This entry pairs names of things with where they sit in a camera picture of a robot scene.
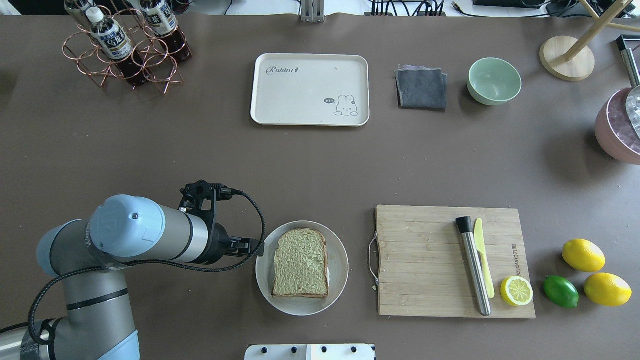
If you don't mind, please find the wooden mug tree stand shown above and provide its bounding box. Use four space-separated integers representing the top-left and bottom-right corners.
539 0 639 82

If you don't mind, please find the wooden cutting board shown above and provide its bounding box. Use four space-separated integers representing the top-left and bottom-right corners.
375 205 536 319

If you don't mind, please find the green ceramic bowl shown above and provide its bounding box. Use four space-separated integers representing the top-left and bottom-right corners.
466 57 522 106

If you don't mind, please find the tea bottle middle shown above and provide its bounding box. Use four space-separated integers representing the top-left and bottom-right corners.
139 0 192 63

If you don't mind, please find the tea bottle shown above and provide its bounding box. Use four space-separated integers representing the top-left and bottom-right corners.
139 0 192 63
64 0 95 32
86 6 147 86

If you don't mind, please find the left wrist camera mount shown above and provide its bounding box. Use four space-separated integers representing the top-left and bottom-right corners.
178 180 242 227

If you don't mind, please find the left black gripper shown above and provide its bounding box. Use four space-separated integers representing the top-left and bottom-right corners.
206 223 265 265

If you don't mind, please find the tea bottle front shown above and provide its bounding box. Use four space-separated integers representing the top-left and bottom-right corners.
86 6 147 86

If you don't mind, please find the aluminium frame post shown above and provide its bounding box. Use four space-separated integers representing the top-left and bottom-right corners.
300 0 325 24

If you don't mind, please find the bread slice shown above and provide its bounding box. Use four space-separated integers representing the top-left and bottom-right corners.
271 228 329 299

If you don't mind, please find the cream rabbit tray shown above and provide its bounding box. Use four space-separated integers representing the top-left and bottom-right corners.
250 53 370 127

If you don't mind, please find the steel muddler black tip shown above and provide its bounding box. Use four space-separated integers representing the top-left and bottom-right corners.
455 216 492 317

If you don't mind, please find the tea bottle back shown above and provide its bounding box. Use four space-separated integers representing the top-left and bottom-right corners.
64 0 95 32

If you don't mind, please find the pink bowl of ice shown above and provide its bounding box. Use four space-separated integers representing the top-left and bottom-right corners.
595 88 640 166

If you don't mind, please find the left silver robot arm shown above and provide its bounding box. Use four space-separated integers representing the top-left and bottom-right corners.
1 194 265 360

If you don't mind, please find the copper wire bottle rack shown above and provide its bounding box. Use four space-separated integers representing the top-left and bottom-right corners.
62 0 192 94

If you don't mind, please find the white round plate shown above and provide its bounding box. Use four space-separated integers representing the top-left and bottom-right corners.
255 220 349 316

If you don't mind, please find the yellow lemon near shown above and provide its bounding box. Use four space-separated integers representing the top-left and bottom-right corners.
583 272 633 307

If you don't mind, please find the metal ice scoop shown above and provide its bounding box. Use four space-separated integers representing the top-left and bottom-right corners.
615 35 640 137

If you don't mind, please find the yellow lemon far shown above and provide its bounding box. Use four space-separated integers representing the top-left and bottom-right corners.
562 238 606 272

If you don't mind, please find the halved lemon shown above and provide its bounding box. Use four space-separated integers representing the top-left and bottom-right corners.
500 276 534 306

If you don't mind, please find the yellow lemon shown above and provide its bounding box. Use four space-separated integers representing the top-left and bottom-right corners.
562 238 606 272
583 272 633 307

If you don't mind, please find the grey folded cloth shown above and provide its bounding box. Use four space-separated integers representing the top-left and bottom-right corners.
395 64 448 110

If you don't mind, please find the green lime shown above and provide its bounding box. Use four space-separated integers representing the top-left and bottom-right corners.
542 275 579 309

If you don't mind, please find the yellow plastic knife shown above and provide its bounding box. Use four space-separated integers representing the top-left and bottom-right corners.
473 218 495 299

